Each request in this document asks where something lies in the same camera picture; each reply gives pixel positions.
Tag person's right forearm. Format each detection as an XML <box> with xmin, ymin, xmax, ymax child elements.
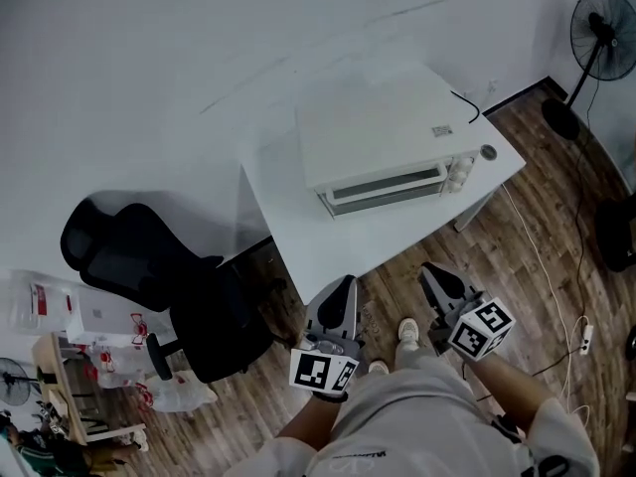
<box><xmin>464</xmin><ymin>353</ymin><xmax>553</xmax><ymax>439</ymax></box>

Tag person's left forearm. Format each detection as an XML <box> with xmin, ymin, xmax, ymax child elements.
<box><xmin>275</xmin><ymin>394</ymin><xmax>349</xmax><ymax>456</ymax></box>

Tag small black fan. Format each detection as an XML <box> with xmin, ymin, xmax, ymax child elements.
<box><xmin>0</xmin><ymin>357</ymin><xmax>34</xmax><ymax>407</ymax></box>

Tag black headrest office chair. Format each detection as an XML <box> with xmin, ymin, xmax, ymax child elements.
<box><xmin>59</xmin><ymin>201</ymin><xmax>289</xmax><ymax>385</ymax></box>

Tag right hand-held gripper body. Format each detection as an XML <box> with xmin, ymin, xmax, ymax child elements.
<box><xmin>427</xmin><ymin>293</ymin><xmax>516</xmax><ymax>363</ymax></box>

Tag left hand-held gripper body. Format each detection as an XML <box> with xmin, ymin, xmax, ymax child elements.
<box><xmin>288</xmin><ymin>332</ymin><xmax>363</xmax><ymax>399</ymax></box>

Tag clear water jug red handle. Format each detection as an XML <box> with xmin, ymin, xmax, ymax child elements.
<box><xmin>82</xmin><ymin>363</ymin><xmax>120</xmax><ymax>392</ymax></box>
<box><xmin>6</xmin><ymin>267</ymin><xmax>77</xmax><ymax>338</ymax></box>
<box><xmin>92</xmin><ymin>345</ymin><xmax>150</xmax><ymax>390</ymax></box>
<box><xmin>138</xmin><ymin>369</ymin><xmax>220</xmax><ymax>415</ymax></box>
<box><xmin>127</xmin><ymin>309</ymin><xmax>175</xmax><ymax>367</ymax></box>

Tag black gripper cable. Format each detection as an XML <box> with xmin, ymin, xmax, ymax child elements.
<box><xmin>461</xmin><ymin>346</ymin><xmax>583</xmax><ymax>404</ymax></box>

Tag black pedestal fan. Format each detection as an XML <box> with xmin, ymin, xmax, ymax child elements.
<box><xmin>541</xmin><ymin>0</ymin><xmax>636</xmax><ymax>142</ymax></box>

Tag white extension cable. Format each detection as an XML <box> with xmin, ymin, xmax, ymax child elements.
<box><xmin>500</xmin><ymin>182</ymin><xmax>595</xmax><ymax>446</ymax></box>

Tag black body strap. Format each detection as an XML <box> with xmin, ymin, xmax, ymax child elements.
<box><xmin>489</xmin><ymin>411</ymin><xmax>570</xmax><ymax>477</ymax></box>

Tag white power strip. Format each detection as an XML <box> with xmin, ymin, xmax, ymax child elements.
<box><xmin>578</xmin><ymin>323</ymin><xmax>596</xmax><ymax>357</ymax></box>

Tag person's white shirt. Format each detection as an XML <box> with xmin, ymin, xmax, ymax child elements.
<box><xmin>236</xmin><ymin>355</ymin><xmax>602</xmax><ymax>477</ymax></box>

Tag black fan cable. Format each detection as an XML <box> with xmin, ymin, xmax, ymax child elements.
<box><xmin>574</xmin><ymin>79</ymin><xmax>600</xmax><ymax>327</ymax></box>

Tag small light wooden table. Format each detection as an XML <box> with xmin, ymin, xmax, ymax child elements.
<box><xmin>31</xmin><ymin>332</ymin><xmax>149</xmax><ymax>447</ymax></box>

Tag person's right white shoe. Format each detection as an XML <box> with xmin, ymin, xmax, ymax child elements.
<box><xmin>397</xmin><ymin>317</ymin><xmax>423</xmax><ymax>348</ymax></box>

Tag white rectangular table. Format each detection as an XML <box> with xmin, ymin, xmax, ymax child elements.
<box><xmin>237</xmin><ymin>109</ymin><xmax>528</xmax><ymax>307</ymax></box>

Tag person's light grey trousers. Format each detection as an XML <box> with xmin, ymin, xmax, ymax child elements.
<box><xmin>392</xmin><ymin>338</ymin><xmax>434</xmax><ymax>370</ymax></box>

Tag white oven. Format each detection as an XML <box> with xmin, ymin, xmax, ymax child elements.
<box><xmin>295</xmin><ymin>62</ymin><xmax>481</xmax><ymax>221</ymax></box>

